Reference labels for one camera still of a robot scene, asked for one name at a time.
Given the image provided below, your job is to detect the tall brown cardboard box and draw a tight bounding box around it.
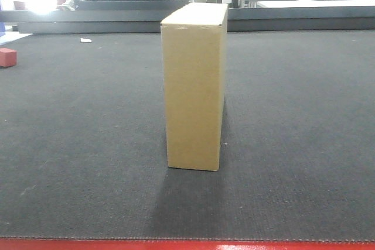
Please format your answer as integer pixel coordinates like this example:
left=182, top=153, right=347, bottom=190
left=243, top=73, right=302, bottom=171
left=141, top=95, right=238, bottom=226
left=161, top=2, right=229, bottom=171

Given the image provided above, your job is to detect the black conveyor belt mat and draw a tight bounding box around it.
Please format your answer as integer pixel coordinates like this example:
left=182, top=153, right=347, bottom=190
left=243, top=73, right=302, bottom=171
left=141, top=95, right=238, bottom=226
left=1, top=30, right=374, bottom=241

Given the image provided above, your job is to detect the white paper scrap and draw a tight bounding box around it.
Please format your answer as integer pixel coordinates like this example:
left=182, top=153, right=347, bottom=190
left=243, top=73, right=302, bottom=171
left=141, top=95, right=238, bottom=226
left=80, top=37, right=92, bottom=43

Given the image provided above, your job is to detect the small red box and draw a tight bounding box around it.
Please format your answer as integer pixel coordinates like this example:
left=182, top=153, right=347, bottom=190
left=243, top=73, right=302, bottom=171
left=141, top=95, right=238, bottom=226
left=0, top=48, right=17, bottom=67

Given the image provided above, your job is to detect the black metal frame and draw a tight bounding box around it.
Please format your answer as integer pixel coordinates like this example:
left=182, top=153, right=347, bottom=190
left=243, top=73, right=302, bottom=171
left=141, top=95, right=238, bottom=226
left=73, top=0, right=190, bottom=11

